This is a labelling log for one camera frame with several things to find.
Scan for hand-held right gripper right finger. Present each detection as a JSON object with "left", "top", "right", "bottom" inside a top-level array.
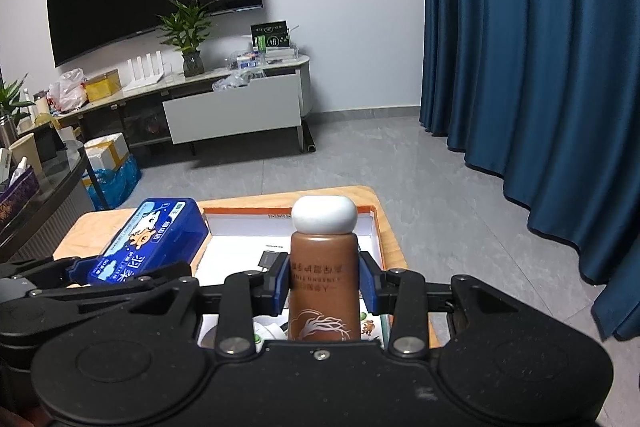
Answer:
[{"left": 357, "top": 251, "right": 520, "bottom": 355}]

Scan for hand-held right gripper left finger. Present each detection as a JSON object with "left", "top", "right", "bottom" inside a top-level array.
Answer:
[{"left": 127, "top": 256, "right": 292, "bottom": 355}]

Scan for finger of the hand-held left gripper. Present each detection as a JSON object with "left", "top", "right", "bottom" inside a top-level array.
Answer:
[
  {"left": 27, "top": 273, "right": 196, "bottom": 315},
  {"left": 0, "top": 256, "right": 101, "bottom": 290}
]

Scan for bronze tube with white cap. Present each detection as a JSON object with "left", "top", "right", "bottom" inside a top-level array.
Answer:
[{"left": 287, "top": 194, "right": 362, "bottom": 344}]

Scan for green cartoon bandage box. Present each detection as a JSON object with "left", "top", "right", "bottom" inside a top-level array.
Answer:
[{"left": 359, "top": 306, "right": 394, "bottom": 351}]

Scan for small white plug-in vaporizer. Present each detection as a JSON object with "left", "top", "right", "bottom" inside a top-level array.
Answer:
[{"left": 202, "top": 314, "right": 289, "bottom": 354}]

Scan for orange and white box tray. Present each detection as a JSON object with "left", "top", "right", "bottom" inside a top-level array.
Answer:
[{"left": 192, "top": 204, "right": 397, "bottom": 352}]

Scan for blue cartoon print box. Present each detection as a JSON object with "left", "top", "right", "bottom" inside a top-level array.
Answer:
[{"left": 87, "top": 196, "right": 210, "bottom": 289}]

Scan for dark glass coffee table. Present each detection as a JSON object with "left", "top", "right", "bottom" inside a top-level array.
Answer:
[{"left": 0, "top": 138, "right": 97, "bottom": 266}]

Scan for purple patterned box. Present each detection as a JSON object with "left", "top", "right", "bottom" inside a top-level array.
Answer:
[{"left": 0, "top": 168, "right": 41, "bottom": 229}]

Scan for cardboard box with yellow tape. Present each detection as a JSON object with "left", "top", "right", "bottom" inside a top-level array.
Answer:
[{"left": 82, "top": 132, "right": 131, "bottom": 168}]

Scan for cream box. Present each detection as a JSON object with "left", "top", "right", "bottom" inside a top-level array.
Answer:
[{"left": 8, "top": 132, "right": 44, "bottom": 178}]

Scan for small black box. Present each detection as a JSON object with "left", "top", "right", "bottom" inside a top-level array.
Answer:
[{"left": 32, "top": 124, "right": 59, "bottom": 163}]

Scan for steel cup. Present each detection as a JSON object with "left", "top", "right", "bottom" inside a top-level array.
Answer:
[{"left": 0, "top": 115, "right": 20, "bottom": 148}]

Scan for grey and white television stand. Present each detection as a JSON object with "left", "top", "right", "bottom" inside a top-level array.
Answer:
[{"left": 49, "top": 53, "right": 317, "bottom": 158}]

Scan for white and red plastic bag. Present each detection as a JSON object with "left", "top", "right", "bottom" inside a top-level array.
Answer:
[{"left": 47, "top": 67, "right": 89, "bottom": 112}]

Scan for leafy green plant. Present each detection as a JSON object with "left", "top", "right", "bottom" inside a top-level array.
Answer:
[{"left": 0, "top": 73, "right": 37, "bottom": 128}]

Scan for clear plastic bag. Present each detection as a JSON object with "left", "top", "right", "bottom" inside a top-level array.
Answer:
[{"left": 212, "top": 73, "right": 264, "bottom": 93}]

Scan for white router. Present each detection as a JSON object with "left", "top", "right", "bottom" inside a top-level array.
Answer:
[{"left": 122, "top": 50, "right": 166, "bottom": 92}]

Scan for clear plastic storage box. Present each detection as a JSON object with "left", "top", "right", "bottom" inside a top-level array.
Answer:
[{"left": 229, "top": 46, "right": 302, "bottom": 70}]

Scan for green and black box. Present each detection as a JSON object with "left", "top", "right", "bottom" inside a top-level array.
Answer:
[{"left": 249, "top": 20, "right": 291, "bottom": 51}]

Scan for blue curtain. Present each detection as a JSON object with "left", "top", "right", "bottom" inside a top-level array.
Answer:
[{"left": 419, "top": 0, "right": 640, "bottom": 344}]

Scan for potted plant in glass vase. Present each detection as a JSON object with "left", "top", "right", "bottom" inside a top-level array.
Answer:
[{"left": 155, "top": 0, "right": 221, "bottom": 78}]

